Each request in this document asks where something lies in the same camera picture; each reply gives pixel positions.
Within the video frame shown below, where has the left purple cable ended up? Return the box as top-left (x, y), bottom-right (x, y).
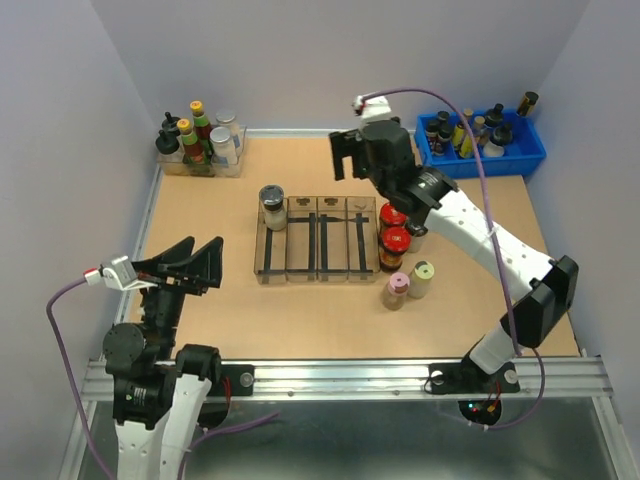
top-left (46, 277), bottom-right (121, 480)

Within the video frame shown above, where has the white powder jar black lid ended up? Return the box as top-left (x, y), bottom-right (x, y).
top-left (259, 184), bottom-right (287, 231)

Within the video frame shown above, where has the black knob bottle front left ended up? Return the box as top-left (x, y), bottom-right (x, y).
top-left (155, 130), bottom-right (183, 163)

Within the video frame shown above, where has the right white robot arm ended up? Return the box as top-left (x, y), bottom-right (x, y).
top-left (329, 119), bottom-right (579, 390)

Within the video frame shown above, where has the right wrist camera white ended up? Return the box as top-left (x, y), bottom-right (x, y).
top-left (352, 95), bottom-right (392, 123)

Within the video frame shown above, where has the black knob bottle in bin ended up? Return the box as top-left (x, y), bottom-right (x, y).
top-left (483, 103), bottom-right (513, 158)

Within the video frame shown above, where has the red lid sauce jar back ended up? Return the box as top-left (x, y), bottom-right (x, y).
top-left (379, 202), bottom-right (407, 234)

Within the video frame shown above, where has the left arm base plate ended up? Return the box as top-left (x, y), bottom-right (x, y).
top-left (208, 363), bottom-right (255, 398)

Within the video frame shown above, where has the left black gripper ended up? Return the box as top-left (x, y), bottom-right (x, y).
top-left (134, 232), bottom-right (225, 355)

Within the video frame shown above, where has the silver lid jar back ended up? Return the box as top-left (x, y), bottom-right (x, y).
top-left (215, 109), bottom-right (241, 149)

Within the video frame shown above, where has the chili sauce bottle front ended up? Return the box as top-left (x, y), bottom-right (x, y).
top-left (177, 118), bottom-right (207, 165)

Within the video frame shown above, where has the aluminium rail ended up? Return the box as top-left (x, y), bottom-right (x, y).
top-left (82, 355), bottom-right (614, 402)

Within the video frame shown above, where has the yellow label bottle in bin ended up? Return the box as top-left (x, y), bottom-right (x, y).
top-left (452, 108), bottom-right (489, 159)

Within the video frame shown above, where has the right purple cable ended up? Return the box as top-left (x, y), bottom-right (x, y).
top-left (367, 88), bottom-right (546, 434)

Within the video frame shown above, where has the silver lid jar front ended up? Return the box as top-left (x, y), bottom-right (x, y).
top-left (209, 126), bottom-right (239, 167)

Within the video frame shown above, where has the red lid sauce jar front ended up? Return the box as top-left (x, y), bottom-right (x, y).
top-left (378, 226), bottom-right (411, 272)

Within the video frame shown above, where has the blue plastic bin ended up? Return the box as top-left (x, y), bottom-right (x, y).
top-left (414, 109), bottom-right (546, 179)

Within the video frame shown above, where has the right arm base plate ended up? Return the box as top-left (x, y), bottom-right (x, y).
top-left (427, 360), bottom-right (520, 395)

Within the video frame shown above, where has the clear bin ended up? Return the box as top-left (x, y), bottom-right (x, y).
top-left (346, 196), bottom-right (380, 283)
top-left (285, 196), bottom-right (317, 283)
top-left (317, 196), bottom-right (348, 283)
top-left (253, 204), bottom-right (287, 287)

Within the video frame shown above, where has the black cap spice jar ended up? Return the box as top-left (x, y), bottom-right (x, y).
top-left (405, 220), bottom-right (428, 253)

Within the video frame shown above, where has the clear corner storage box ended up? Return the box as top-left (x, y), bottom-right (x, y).
top-left (157, 135), bottom-right (242, 178)

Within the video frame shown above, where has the chili sauce bottle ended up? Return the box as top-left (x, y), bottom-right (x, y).
top-left (190, 100), bottom-right (213, 156)
top-left (177, 118), bottom-right (207, 165)

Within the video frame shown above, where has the purple cable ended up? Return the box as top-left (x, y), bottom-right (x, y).
top-left (46, 277), bottom-right (121, 480)
top-left (367, 88), bottom-right (546, 434)

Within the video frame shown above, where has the black knob bottle back left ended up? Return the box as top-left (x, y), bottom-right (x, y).
top-left (161, 111), bottom-right (180, 137)

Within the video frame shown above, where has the red lid sauce jar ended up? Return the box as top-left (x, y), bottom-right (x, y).
top-left (378, 226), bottom-right (411, 272)
top-left (379, 202), bottom-right (407, 234)

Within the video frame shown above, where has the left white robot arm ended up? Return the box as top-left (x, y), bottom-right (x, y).
top-left (99, 236), bottom-right (224, 479)

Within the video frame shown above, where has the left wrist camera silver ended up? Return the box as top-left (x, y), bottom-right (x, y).
top-left (83, 255), bottom-right (146, 292)

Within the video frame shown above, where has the pink lid spice jar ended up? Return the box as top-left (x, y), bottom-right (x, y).
top-left (381, 272), bottom-right (410, 311)

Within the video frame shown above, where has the dark bottle behind blue bin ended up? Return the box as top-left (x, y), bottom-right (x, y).
top-left (516, 91), bottom-right (539, 118)

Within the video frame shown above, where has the yellow lid spice jar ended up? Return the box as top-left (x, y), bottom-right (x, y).
top-left (408, 260), bottom-right (435, 299)

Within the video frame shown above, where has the chili sauce bottle back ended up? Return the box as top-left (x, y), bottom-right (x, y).
top-left (190, 100), bottom-right (213, 156)

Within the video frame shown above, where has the silver lid jar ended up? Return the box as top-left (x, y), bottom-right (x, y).
top-left (209, 126), bottom-right (239, 167)
top-left (215, 109), bottom-right (241, 149)

